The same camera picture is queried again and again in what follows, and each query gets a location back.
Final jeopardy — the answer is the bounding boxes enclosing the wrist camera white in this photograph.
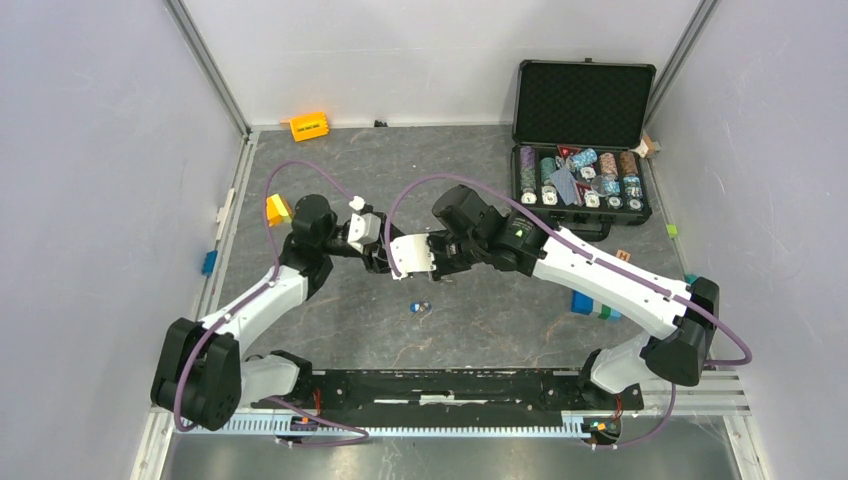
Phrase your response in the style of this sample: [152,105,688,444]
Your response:
[347,196,382,254]
[389,234,436,280]

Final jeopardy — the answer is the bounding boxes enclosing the key with blue tag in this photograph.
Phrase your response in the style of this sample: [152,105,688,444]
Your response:
[410,300,432,315]

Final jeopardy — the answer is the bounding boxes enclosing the blue green white brick stack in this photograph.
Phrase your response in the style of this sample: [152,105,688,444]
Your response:
[570,290,623,322]

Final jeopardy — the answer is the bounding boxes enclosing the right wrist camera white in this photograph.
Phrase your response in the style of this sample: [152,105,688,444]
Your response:
[389,234,436,280]

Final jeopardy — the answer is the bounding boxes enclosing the white toothed cable rail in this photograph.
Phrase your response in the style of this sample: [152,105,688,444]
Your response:
[173,413,598,439]

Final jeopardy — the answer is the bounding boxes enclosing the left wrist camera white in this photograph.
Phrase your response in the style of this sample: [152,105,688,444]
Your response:
[347,196,382,254]

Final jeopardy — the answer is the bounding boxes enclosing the playing card deck blue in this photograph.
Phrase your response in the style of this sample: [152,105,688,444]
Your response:
[549,169,583,206]

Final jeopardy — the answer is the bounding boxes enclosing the wooden letter H cube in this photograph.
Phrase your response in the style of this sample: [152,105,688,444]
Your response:
[615,249,632,262]

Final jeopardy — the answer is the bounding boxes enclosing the wooden block behind case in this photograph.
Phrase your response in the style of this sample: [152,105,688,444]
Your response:
[635,132,662,159]

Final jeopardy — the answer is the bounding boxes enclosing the yellow orange brick stack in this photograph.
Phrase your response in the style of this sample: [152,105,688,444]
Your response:
[265,194,293,228]

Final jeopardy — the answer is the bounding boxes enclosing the orange toothed block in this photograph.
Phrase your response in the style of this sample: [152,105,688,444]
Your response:
[288,112,330,142]

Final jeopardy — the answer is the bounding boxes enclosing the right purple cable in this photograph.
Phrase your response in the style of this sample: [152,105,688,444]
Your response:
[384,173,754,452]

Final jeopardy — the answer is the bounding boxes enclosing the black poker chip case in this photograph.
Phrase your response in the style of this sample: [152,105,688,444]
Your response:
[510,59,656,242]

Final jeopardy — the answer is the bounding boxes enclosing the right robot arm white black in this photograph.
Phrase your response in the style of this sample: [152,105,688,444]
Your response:
[428,185,720,408]

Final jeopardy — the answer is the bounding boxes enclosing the purple cable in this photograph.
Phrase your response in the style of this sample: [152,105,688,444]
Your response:
[173,160,372,449]
[384,173,754,452]

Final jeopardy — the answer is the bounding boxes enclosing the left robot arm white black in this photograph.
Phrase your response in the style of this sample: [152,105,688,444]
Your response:
[151,194,389,432]

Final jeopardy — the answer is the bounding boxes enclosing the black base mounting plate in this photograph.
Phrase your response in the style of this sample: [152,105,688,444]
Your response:
[284,368,644,428]

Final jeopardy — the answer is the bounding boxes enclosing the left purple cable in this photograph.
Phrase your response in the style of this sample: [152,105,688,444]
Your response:
[173,160,372,449]

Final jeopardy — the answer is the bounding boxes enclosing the blue cube left rail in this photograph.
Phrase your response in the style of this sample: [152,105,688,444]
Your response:
[201,250,218,278]

